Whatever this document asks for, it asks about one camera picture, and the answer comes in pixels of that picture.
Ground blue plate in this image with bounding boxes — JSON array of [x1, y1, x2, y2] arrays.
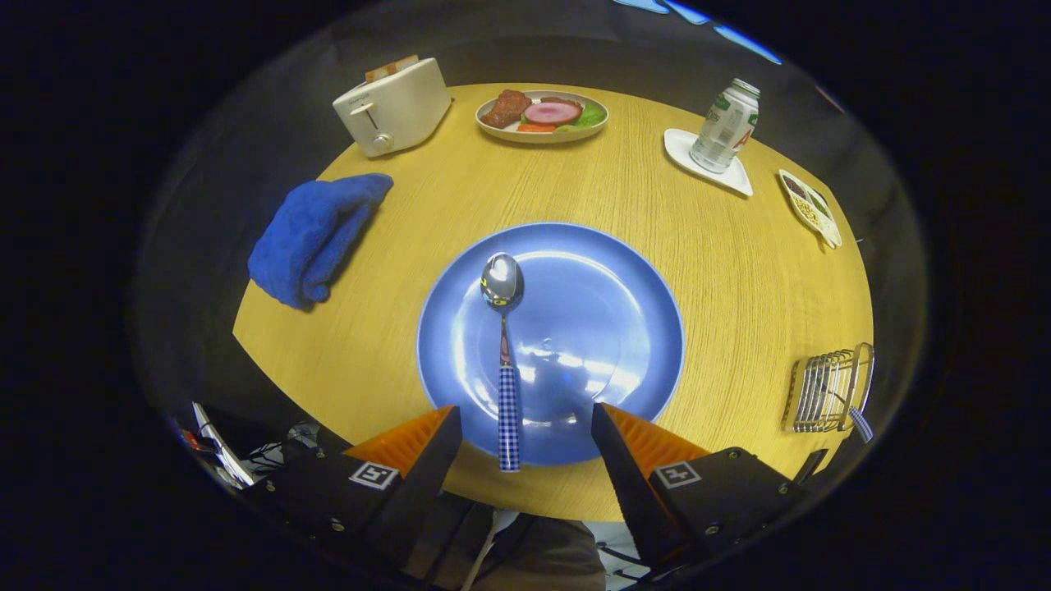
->
[[416, 222, 685, 467]]

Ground blue towel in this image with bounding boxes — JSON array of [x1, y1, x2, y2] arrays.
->
[[248, 173, 394, 311]]

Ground white divided bean dish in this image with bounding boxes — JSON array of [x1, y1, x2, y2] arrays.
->
[[778, 169, 843, 250]]

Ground toast slices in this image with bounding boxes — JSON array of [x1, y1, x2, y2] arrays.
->
[[365, 55, 420, 83]]

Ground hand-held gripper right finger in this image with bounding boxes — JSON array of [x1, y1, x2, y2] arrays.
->
[[591, 402, 822, 573]]

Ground white coaster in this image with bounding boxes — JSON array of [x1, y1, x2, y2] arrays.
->
[[663, 128, 754, 198]]

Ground white toaster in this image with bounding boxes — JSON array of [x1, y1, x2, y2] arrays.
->
[[333, 57, 452, 158]]

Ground brown meat piece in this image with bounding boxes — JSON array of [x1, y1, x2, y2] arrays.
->
[[480, 89, 533, 129]]

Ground white drink bottle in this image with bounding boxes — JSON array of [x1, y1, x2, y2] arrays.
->
[[691, 78, 761, 174]]

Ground person's brown trousers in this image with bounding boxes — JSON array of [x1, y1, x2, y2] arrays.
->
[[402, 492, 606, 591]]

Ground beige food plate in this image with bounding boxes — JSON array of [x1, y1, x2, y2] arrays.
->
[[475, 89, 610, 144]]

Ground spoon with checkered handle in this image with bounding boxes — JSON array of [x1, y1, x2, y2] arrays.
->
[[480, 253, 525, 473]]

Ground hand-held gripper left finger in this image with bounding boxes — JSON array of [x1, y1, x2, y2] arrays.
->
[[244, 405, 465, 573]]

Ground metal wire cutlery rack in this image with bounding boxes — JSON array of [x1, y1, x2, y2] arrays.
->
[[782, 343, 875, 433]]

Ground white printed board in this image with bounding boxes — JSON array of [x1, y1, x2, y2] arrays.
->
[[191, 401, 255, 489]]

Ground pink ham slice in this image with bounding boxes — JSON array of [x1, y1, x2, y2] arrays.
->
[[524, 100, 584, 126]]

